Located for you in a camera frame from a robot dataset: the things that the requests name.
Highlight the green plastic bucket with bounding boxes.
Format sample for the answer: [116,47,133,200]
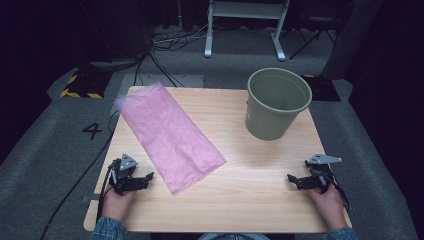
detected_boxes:
[244,67,313,142]

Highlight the white metal stand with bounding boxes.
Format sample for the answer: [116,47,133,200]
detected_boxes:
[203,0,291,62]

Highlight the grey tape piece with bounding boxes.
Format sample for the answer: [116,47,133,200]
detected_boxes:
[81,193,101,204]

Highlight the grey curtain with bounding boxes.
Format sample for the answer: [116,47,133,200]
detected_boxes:
[321,0,384,80]

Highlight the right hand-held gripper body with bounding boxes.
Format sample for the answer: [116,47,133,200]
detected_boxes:
[306,153,343,194]

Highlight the black yellow striped base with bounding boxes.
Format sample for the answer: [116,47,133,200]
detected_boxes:
[59,68,113,100]
[301,73,342,102]

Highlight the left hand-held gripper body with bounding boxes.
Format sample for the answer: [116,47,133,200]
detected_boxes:
[108,153,148,196]

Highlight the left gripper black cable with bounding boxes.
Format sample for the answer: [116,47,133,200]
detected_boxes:
[96,159,122,224]

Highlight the person's right hand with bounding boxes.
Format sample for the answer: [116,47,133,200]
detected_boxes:
[308,183,349,232]

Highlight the person's left hand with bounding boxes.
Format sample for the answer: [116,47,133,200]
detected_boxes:
[101,190,137,222]

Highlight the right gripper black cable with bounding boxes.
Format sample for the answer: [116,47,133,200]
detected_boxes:
[328,173,351,213]

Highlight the black tripod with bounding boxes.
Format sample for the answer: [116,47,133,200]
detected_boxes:
[288,19,338,61]

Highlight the long black floor cable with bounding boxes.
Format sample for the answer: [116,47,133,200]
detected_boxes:
[39,109,121,240]

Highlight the person's legs in jeans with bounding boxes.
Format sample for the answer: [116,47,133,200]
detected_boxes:
[196,232,271,240]

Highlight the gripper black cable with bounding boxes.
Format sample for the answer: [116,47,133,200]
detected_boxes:
[96,159,122,224]
[328,173,351,213]

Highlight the bundle of floor cables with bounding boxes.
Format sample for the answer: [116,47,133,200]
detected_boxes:
[133,23,214,88]

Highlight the pink plastic bag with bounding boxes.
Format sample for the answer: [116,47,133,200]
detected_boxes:
[114,82,228,195]

